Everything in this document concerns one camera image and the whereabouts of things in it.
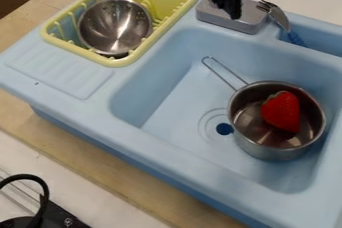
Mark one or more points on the silver pot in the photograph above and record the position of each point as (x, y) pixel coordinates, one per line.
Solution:
(249, 122)

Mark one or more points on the silver strainer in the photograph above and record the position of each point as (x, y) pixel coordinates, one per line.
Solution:
(113, 25)

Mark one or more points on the red toy strawberry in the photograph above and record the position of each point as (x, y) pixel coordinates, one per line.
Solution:
(281, 112)

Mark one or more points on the yellow dish rack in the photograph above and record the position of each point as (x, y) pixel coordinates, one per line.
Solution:
(171, 0)

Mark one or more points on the light blue toy sink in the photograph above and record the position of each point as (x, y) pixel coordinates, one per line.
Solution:
(147, 105)

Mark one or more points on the grey tap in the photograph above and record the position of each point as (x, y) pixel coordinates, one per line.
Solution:
(249, 17)

